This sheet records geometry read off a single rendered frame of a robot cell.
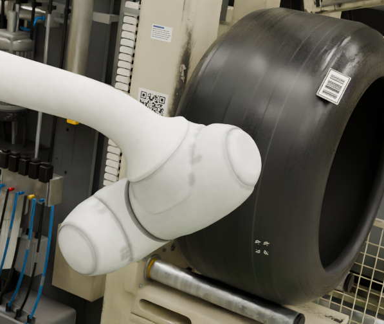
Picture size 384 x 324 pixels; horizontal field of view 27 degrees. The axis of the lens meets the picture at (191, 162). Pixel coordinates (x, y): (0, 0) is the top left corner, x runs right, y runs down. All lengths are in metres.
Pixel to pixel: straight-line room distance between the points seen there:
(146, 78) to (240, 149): 0.79
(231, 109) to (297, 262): 0.30
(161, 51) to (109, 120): 0.75
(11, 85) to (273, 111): 0.55
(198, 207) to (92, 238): 0.15
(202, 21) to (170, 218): 0.78
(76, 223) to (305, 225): 0.51
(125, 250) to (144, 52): 0.75
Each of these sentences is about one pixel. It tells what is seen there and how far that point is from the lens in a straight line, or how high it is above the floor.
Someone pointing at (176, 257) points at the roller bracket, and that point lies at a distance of 1.80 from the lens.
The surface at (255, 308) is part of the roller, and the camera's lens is 1.60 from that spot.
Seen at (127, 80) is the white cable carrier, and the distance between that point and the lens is 1.75.
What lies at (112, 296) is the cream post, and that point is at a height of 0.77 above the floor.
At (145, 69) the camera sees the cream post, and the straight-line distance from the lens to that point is 1.71.
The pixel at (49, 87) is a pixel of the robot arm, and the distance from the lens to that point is 0.96.
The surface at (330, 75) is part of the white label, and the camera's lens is 1.41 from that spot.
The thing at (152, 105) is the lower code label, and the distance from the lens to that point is 1.71.
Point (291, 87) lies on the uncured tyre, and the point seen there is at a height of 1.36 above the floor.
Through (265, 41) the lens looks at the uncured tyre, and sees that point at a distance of 1.48.
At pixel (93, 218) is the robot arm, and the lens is 1.02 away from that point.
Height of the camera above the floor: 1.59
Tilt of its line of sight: 16 degrees down
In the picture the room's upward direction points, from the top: 9 degrees clockwise
